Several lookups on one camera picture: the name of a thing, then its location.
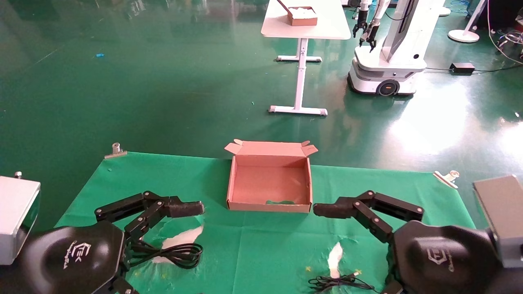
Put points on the black background robot gripper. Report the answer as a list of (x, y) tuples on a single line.
[(371, 34), (360, 22)]

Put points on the white stand with round base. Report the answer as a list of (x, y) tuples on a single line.
[(463, 36)]

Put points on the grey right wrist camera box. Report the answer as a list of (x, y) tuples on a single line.
[(502, 216)]

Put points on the small white round base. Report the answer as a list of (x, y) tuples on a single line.
[(444, 11)]

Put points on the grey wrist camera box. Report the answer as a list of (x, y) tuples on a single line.
[(502, 216), (16, 216)]

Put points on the green tablecloth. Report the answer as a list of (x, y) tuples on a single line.
[(265, 245)]

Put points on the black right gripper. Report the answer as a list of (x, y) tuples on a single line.
[(441, 257)]

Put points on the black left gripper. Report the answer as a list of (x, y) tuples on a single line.
[(73, 253)]

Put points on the open brown cardboard box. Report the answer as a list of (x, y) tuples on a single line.
[(269, 183)]

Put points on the white background wheeled robot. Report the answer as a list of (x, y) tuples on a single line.
[(392, 61)]

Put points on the metal tablecloth clip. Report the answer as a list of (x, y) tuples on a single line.
[(446, 179), (115, 152)]

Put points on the white background table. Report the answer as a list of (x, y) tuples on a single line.
[(306, 30)]

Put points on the white items in small box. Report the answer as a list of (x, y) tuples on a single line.
[(304, 12)]

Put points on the black power brick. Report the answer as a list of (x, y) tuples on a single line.
[(462, 67)]

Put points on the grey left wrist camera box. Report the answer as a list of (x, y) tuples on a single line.
[(16, 216)]

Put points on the small brown cardboard box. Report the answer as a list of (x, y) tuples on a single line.
[(304, 20)]

